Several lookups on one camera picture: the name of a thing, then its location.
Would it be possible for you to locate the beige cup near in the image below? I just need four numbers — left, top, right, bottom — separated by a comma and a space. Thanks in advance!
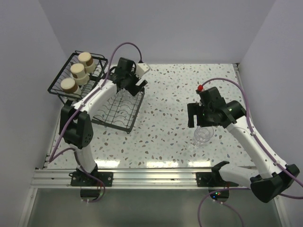
60, 78, 81, 95

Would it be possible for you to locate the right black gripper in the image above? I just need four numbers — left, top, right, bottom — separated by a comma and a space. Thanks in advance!
188, 102, 219, 127

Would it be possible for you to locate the clear plastic cup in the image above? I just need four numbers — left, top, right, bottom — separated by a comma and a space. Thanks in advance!
117, 89, 133, 102
189, 126, 214, 152

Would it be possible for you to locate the black wire dish rack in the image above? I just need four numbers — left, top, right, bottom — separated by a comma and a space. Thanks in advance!
47, 51, 145, 133

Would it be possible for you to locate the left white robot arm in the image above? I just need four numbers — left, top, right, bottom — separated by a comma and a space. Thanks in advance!
59, 58, 151, 186

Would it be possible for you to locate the purple cable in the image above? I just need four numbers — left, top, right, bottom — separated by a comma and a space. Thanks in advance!
197, 78, 303, 227
48, 42, 143, 203

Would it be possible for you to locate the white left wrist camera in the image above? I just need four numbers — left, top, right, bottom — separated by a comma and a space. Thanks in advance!
135, 63, 151, 79

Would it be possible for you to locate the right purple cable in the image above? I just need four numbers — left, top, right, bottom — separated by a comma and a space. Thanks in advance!
197, 78, 303, 227

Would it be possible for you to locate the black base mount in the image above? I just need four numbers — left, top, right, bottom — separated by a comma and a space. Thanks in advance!
196, 172, 239, 187
69, 169, 114, 187

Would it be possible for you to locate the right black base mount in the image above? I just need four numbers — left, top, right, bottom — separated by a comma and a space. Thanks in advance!
196, 172, 239, 187

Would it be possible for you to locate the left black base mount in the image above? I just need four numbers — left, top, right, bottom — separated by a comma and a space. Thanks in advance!
69, 169, 114, 187

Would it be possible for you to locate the aluminium mounting rail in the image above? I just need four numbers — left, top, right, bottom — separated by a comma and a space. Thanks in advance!
30, 168, 211, 190

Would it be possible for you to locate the beige cup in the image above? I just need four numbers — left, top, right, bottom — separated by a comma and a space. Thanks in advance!
78, 52, 96, 73
71, 63, 89, 86
60, 78, 81, 95

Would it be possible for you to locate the beige cup far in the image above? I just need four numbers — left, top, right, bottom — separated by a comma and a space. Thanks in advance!
78, 52, 96, 73

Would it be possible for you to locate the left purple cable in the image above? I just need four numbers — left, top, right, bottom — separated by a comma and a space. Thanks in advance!
48, 42, 143, 203

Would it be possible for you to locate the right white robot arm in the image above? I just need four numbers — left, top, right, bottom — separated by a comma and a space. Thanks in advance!
187, 85, 300, 203

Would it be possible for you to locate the beige cup middle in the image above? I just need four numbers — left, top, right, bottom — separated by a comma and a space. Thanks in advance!
71, 63, 89, 86

